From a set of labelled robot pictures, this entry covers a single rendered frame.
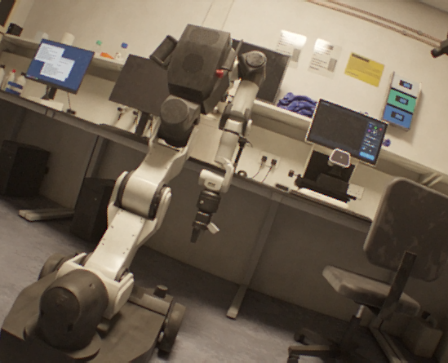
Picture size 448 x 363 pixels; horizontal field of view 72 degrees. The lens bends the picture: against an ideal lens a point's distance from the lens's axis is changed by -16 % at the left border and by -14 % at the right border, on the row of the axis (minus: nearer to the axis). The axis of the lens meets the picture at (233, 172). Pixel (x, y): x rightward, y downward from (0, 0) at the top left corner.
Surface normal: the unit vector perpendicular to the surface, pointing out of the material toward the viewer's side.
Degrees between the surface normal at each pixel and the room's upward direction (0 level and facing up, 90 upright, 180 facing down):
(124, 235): 44
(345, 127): 93
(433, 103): 90
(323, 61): 90
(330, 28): 90
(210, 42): 75
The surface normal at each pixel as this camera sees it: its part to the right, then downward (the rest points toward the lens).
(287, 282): -0.14, -0.06
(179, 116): 0.10, -0.26
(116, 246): 0.25, -0.69
